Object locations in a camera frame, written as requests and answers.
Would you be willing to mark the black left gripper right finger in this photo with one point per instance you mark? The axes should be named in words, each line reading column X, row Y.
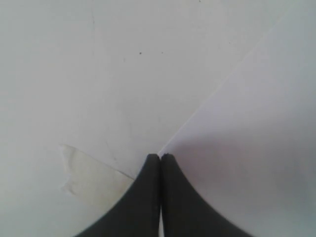
column 184, row 212

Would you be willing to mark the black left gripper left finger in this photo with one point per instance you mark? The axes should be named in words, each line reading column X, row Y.
column 137, row 213

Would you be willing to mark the clear tape piece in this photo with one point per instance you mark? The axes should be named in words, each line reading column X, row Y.
column 85, row 173

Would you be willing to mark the white paper sheet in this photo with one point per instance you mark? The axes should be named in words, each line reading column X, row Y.
column 250, row 149

